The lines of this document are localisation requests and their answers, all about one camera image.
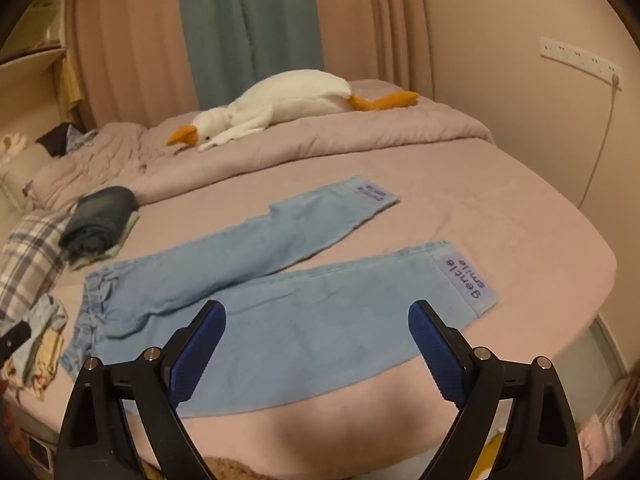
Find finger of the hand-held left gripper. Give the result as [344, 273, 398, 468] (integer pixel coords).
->
[0, 321, 32, 363]

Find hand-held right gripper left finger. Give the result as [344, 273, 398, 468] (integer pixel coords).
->
[56, 300, 228, 480]

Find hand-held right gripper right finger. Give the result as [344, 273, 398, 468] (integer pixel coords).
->
[407, 300, 586, 480]

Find light blue pants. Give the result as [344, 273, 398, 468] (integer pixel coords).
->
[60, 176, 498, 418]

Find crumpled light clothes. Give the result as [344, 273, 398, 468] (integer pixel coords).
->
[10, 294, 68, 401]

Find plaid checked cloth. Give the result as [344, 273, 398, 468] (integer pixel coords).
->
[0, 210, 76, 321]

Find brown shaggy rug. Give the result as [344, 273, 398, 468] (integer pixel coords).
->
[202, 455, 271, 480]

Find folded light green cloth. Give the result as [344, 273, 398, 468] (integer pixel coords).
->
[67, 212, 141, 268]

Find folded dark jeans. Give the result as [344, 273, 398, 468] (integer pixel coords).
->
[59, 186, 140, 253]

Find cream pillow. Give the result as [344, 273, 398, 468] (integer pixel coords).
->
[5, 147, 53, 201]

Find pink clothes pile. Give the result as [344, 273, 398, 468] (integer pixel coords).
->
[582, 375, 640, 466]

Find small cream plush toy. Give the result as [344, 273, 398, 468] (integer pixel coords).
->
[0, 132, 28, 161]

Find dark cloth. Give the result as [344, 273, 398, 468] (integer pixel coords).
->
[35, 122, 76, 157]

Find pink quilt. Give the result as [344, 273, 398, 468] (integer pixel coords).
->
[30, 80, 496, 211]

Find white goose plush toy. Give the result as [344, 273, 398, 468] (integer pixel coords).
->
[166, 69, 420, 153]

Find cream wooden shelf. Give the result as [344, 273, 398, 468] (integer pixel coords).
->
[0, 0, 71, 126]

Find pink curtain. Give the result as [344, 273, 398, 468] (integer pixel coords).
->
[310, 0, 436, 101]
[67, 0, 201, 128]

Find teal curtain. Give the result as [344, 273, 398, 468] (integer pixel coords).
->
[176, 0, 328, 111]

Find white power cable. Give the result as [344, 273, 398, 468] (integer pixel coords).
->
[577, 74, 623, 208]

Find white wall power strip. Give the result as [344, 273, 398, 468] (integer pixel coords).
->
[539, 36, 623, 81]

